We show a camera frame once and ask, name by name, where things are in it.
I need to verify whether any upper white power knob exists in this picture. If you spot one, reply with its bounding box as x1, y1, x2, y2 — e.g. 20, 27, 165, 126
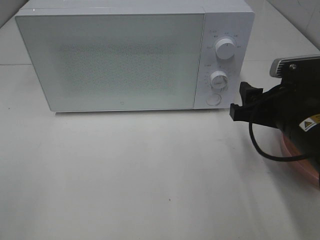
215, 36, 236, 60

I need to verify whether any lower white timer knob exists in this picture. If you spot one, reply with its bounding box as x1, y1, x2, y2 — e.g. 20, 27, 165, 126
210, 70, 228, 90

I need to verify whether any white microwave oven body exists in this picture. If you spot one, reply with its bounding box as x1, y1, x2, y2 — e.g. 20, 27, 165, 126
15, 0, 255, 112

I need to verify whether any round white door button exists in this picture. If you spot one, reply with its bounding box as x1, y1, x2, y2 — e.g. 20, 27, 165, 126
206, 93, 222, 106

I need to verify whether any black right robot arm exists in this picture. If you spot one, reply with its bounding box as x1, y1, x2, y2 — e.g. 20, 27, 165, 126
229, 81, 320, 162

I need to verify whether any pink round plate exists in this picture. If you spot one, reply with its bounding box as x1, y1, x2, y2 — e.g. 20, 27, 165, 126
281, 134, 320, 190

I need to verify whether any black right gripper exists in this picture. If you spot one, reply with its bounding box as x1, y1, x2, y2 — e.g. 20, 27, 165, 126
229, 81, 320, 135

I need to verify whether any black camera cable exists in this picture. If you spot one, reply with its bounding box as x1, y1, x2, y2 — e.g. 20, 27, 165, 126
248, 99, 311, 163

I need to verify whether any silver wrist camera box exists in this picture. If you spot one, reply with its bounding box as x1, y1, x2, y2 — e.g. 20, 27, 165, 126
269, 54, 320, 79

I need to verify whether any white microwave door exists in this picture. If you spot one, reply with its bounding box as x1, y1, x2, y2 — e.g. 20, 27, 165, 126
16, 14, 204, 112

